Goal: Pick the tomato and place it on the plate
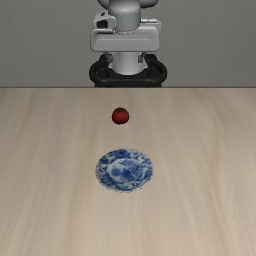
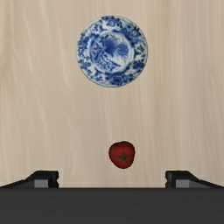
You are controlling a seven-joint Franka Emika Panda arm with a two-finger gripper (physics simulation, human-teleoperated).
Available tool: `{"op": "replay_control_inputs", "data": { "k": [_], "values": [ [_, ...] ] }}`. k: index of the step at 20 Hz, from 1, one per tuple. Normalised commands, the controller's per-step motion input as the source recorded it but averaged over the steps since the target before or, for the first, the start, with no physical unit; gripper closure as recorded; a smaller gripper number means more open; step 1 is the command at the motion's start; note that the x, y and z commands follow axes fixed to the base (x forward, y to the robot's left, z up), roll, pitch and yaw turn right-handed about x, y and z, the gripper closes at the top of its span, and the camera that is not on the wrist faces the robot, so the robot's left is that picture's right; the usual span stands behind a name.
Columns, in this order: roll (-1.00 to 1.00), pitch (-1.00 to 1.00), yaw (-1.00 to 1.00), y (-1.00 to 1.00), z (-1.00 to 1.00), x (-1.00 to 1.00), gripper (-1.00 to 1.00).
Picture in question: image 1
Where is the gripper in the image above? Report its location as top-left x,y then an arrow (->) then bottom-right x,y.
90,10 -> 163,64

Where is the red tomato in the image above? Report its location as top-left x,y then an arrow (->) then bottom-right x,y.
111,106 -> 130,126

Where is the blue and white plate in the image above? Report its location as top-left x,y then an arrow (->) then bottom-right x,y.
95,148 -> 155,193

